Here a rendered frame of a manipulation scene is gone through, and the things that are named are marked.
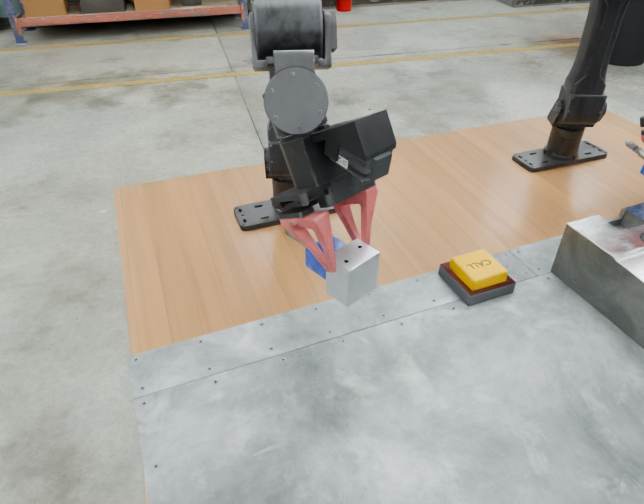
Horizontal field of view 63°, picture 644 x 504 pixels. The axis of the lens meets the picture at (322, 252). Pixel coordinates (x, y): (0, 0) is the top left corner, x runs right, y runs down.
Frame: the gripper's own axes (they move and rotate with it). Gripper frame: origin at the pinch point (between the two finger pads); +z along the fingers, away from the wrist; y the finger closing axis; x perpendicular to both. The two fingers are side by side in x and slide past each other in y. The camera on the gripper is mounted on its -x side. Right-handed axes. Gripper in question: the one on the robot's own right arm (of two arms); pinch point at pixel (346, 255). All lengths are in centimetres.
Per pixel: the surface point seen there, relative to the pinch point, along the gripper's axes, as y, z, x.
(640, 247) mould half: 36.1, 15.2, -15.0
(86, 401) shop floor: -19, 41, 123
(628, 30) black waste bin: 415, 7, 132
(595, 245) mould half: 32.5, 13.2, -11.0
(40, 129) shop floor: 43, -59, 308
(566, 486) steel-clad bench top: 3.2, 27.1, -18.3
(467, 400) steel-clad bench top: 4.7, 20.9, -6.9
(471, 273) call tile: 20.8, 12.4, 1.1
